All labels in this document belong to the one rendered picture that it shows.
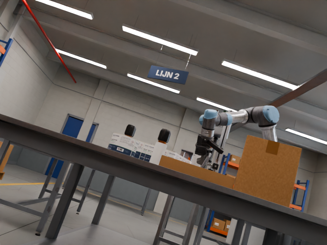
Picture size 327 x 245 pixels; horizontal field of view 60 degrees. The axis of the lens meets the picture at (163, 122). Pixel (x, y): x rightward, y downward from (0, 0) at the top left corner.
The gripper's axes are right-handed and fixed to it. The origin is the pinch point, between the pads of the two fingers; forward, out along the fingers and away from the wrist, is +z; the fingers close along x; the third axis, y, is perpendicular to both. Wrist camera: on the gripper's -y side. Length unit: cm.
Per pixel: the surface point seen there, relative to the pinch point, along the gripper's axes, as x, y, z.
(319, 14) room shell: -287, -129, -142
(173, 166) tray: 71, 13, -27
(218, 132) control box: -54, -8, -9
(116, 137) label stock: -19, 62, -2
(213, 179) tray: 72, -1, -25
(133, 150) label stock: -21, 50, 6
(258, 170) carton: 38.4, -22.1, -18.8
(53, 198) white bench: -63, 132, 85
